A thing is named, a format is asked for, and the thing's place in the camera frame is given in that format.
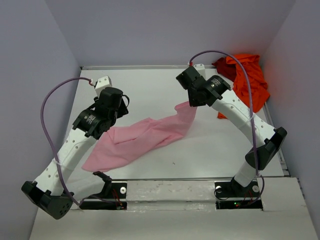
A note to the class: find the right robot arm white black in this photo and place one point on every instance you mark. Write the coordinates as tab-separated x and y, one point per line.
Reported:
216	93

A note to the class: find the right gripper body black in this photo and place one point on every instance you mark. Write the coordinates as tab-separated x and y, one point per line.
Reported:
193	100

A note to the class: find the metal rail table back edge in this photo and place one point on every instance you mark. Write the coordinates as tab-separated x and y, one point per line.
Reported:
133	67

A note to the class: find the orange t shirt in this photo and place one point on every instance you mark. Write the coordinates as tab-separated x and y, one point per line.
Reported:
258	85

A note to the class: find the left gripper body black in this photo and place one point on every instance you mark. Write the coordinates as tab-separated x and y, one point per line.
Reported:
122	111

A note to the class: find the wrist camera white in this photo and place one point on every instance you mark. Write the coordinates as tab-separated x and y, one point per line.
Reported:
101	84
201	69

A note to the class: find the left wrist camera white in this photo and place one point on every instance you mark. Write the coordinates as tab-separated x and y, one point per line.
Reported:
101	84

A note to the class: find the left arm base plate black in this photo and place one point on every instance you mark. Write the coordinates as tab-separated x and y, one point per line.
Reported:
112	198

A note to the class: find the dark red t shirt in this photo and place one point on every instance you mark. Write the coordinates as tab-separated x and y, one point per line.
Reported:
224	69

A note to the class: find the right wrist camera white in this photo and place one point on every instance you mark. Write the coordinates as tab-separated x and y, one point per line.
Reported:
201	69

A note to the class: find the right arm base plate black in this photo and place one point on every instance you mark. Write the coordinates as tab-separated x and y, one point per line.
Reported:
240	198

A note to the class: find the pink t shirt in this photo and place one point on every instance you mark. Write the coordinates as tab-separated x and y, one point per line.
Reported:
120	146

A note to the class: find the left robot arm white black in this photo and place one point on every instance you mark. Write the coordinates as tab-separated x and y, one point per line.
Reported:
48	191

